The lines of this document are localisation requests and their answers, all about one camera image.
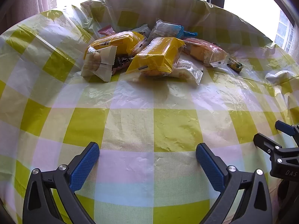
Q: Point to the clear cream cake packet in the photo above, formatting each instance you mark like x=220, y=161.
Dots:
x=186, y=71

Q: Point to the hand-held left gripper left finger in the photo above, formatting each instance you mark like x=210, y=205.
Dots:
x=85, y=165

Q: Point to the small yellow triangular packet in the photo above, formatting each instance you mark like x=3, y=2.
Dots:
x=234, y=64

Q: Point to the patterned drape curtain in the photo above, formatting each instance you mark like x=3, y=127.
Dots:
x=25, y=0

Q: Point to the crumpled clear plastic bag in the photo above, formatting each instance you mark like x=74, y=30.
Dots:
x=280, y=77

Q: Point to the yellow cake packet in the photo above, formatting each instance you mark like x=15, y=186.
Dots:
x=116, y=42
x=156, y=53

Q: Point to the yellow checked plastic tablecloth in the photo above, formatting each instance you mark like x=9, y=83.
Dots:
x=130, y=126

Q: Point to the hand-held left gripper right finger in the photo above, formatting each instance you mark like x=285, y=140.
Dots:
x=210, y=168

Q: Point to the red-orange bread packet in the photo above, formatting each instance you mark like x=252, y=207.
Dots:
x=203, y=50

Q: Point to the dark snack packet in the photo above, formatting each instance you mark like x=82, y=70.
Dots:
x=122, y=64

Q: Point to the white cake packet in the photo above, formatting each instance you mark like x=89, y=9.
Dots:
x=102, y=60

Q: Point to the clear blue-ended snack packet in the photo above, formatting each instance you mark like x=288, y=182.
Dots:
x=190, y=34
x=165, y=29

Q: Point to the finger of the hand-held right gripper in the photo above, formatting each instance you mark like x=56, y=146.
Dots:
x=264, y=141
x=286, y=128

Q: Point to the pink snack packet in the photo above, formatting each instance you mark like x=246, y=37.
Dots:
x=106, y=30

